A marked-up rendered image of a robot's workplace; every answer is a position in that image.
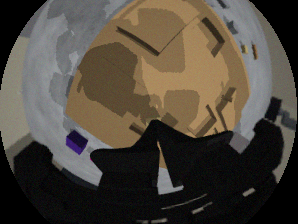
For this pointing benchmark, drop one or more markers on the small brown flat block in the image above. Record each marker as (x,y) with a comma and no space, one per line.
(255,51)

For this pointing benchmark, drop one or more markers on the small tan block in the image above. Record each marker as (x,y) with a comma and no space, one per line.
(244,49)
(150,118)

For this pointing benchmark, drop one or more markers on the tan wooden puzzle board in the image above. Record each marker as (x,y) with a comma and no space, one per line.
(173,58)

